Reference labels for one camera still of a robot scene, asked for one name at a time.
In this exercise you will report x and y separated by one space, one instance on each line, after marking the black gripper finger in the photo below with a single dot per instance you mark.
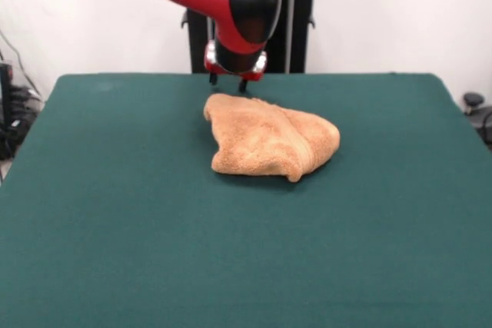
243 85
213 78

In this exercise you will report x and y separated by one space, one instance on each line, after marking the dark green table cloth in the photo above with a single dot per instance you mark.
115 228

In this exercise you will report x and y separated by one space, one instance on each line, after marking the black computer case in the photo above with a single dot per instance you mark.
5 90

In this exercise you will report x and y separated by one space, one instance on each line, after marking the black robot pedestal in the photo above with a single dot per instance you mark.
300 36

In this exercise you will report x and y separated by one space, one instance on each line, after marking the orange terry towel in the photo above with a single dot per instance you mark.
261 140

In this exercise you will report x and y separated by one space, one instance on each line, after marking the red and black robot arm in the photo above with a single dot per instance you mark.
230 9

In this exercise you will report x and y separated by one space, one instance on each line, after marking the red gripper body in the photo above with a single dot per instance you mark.
255 74

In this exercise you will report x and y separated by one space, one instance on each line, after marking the black office chair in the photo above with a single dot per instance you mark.
478 113

